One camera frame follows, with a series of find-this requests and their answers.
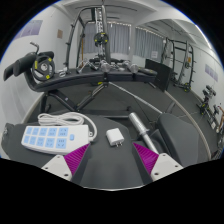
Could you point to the person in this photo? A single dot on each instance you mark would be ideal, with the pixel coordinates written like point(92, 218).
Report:
point(220, 118)

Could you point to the long ceiling light strip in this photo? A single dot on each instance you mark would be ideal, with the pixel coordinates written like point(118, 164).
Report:
point(202, 36)

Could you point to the black weight bench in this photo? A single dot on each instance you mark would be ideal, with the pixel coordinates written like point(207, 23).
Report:
point(83, 78)

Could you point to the grey window curtains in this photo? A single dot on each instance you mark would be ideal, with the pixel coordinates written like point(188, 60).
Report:
point(146, 43)

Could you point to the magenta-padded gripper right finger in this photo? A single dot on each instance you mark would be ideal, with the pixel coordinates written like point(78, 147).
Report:
point(165, 165)

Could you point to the white cube charger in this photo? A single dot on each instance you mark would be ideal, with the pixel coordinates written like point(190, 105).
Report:
point(114, 136)

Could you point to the small brown wall sign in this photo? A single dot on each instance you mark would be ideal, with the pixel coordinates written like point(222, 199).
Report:
point(60, 33)

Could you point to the black weight plate yellow marks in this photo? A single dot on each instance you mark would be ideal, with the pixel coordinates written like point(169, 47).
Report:
point(43, 67)

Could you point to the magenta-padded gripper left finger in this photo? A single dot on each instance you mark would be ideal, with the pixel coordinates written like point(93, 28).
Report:
point(56, 165)

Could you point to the black squat rack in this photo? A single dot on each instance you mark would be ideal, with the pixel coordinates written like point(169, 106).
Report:
point(186, 63)

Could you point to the silver barbell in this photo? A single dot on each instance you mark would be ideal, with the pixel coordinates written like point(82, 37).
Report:
point(140, 128)

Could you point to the chrome dumbbell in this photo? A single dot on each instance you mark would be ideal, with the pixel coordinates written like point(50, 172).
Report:
point(133, 68)
point(105, 66)

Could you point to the small black weight plate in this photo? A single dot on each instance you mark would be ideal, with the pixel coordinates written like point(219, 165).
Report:
point(100, 39)

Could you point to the black plyo box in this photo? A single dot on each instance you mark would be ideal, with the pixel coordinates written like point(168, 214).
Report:
point(160, 75)

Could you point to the small purple wall posters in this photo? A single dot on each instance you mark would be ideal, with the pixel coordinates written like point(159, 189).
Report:
point(210, 72)

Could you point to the dumbbell rack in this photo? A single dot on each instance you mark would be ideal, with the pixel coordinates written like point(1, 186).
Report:
point(206, 103)

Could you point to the purple wall poster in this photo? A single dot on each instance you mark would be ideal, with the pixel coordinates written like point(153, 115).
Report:
point(31, 28)

